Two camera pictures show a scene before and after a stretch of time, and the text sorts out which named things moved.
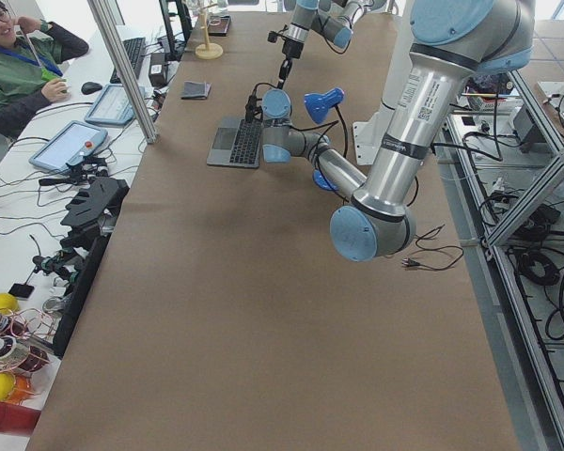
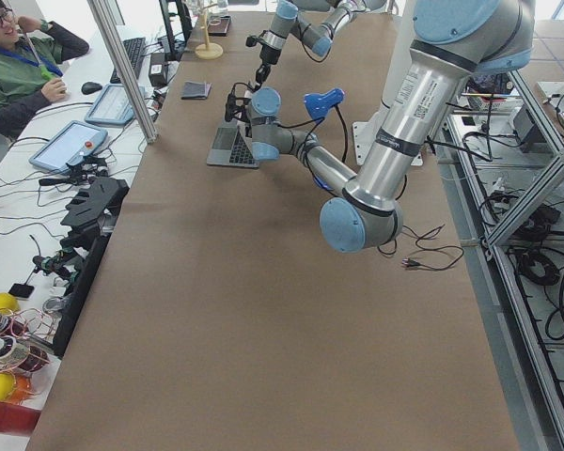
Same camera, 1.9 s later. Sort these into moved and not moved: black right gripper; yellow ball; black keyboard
Moved: black right gripper
Not moved: yellow ball; black keyboard
